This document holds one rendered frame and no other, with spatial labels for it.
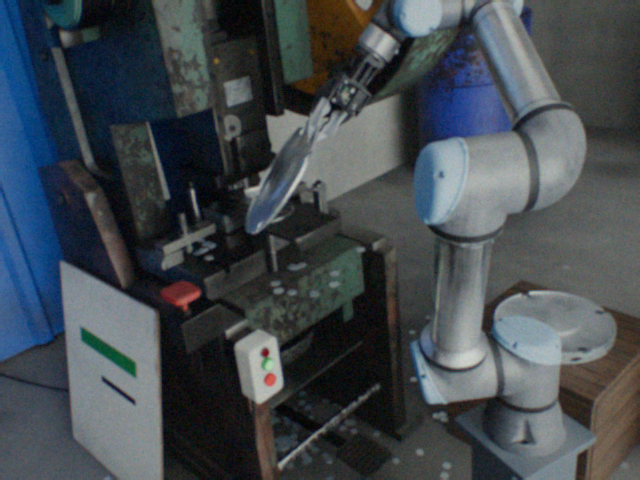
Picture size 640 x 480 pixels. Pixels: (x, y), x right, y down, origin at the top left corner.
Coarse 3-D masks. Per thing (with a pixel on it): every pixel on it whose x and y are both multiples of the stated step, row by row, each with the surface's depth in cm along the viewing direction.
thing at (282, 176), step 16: (288, 144) 148; (304, 144) 135; (288, 160) 138; (304, 160) 128; (272, 176) 143; (288, 176) 132; (272, 192) 136; (288, 192) 125; (256, 208) 144; (272, 208) 131; (256, 224) 136
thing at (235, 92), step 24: (216, 48) 133; (240, 48) 138; (216, 72) 135; (240, 72) 139; (240, 96) 141; (240, 120) 143; (264, 120) 148; (192, 144) 148; (216, 144) 141; (240, 144) 140; (264, 144) 144; (216, 168) 145; (240, 168) 143
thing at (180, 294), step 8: (168, 288) 125; (176, 288) 124; (184, 288) 124; (192, 288) 124; (168, 296) 122; (176, 296) 122; (184, 296) 121; (192, 296) 122; (176, 304) 121; (184, 304) 121
